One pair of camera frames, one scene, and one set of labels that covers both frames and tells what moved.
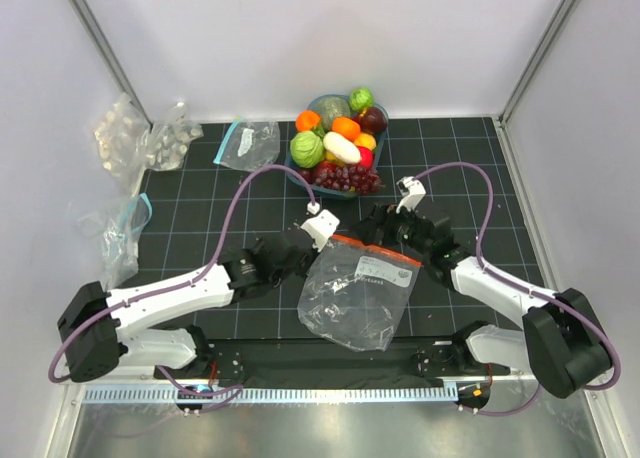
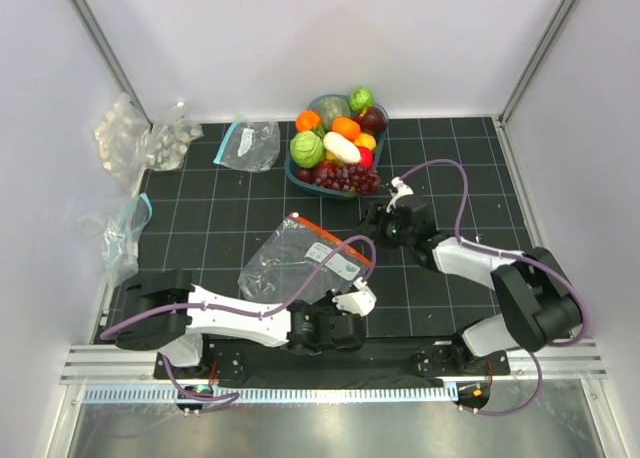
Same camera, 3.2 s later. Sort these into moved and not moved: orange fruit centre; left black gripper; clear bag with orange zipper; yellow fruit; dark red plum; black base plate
Moved: clear bag with orange zipper; left black gripper
Not moved: black base plate; orange fruit centre; yellow fruit; dark red plum
